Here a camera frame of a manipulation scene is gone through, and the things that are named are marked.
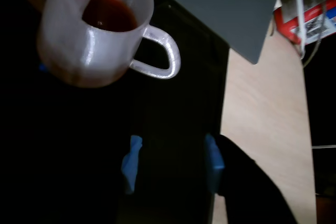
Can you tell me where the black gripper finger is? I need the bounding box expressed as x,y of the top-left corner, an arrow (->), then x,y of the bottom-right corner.
65,134 -> 152,224
204,133 -> 299,224

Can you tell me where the translucent pink gooseneck kettle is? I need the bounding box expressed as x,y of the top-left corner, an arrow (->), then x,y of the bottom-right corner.
6,0 -> 182,88

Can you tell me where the dark red tea liquid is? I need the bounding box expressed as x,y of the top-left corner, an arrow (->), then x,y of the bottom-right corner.
81,0 -> 138,32

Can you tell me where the red cereal box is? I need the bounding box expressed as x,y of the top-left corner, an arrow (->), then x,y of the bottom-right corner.
272,0 -> 336,48

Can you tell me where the grey backdrop board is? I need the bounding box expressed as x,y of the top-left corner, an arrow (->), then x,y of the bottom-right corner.
145,0 -> 288,65

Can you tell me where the white cable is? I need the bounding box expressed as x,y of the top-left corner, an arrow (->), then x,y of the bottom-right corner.
292,0 -> 307,60

